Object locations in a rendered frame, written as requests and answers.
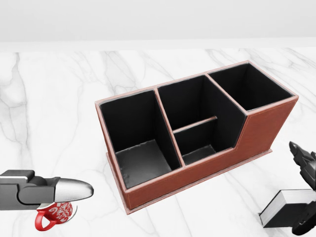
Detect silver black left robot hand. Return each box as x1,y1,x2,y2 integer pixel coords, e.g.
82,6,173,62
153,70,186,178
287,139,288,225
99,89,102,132
0,169,95,211

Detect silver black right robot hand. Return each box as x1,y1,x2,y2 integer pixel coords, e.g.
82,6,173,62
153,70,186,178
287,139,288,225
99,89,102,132
288,141,316,236

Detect black book with white pages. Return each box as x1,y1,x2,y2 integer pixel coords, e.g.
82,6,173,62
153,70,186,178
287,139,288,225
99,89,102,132
258,189,314,229

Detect red-brown desk caddy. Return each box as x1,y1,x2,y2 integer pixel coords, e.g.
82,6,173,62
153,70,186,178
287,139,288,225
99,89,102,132
94,60,300,215

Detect red patterned mug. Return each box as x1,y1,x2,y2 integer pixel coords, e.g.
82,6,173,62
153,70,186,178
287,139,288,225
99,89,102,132
35,201,78,232

